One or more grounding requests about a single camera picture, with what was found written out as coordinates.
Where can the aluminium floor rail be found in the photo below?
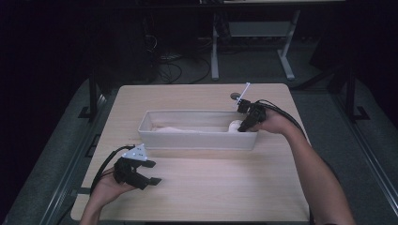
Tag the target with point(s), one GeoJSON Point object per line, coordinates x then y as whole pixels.
{"type": "Point", "coordinates": [70, 168]}
{"type": "Point", "coordinates": [367, 153]}

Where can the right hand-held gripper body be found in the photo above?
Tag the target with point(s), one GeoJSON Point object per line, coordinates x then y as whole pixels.
{"type": "Point", "coordinates": [255, 112]}

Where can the pale pink cloth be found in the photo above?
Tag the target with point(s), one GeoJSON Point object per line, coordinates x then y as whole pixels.
{"type": "Point", "coordinates": [175, 129]}

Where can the person's left hand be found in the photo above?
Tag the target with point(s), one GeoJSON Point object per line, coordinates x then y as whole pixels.
{"type": "Point", "coordinates": [108, 189]}

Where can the white metal desk frame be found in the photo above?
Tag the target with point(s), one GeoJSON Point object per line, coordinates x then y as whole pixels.
{"type": "Point", "coordinates": [214, 62]}

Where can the white sock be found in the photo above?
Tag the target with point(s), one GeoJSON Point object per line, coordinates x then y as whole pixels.
{"type": "Point", "coordinates": [234, 126]}

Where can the black metal stand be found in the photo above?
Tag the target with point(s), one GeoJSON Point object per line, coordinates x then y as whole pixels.
{"type": "Point", "coordinates": [350, 93]}
{"type": "Point", "coordinates": [93, 93]}

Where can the white fabric storage box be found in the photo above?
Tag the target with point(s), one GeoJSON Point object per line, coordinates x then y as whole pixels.
{"type": "Point", "coordinates": [187, 142]}

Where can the person's right hand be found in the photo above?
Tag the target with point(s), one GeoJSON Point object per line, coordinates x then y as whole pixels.
{"type": "Point", "coordinates": [277, 122]}

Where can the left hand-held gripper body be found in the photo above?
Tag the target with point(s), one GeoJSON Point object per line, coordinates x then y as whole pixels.
{"type": "Point", "coordinates": [128, 170]}

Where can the black table bracket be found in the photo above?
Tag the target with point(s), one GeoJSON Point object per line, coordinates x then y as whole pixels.
{"type": "Point", "coordinates": [82, 191]}

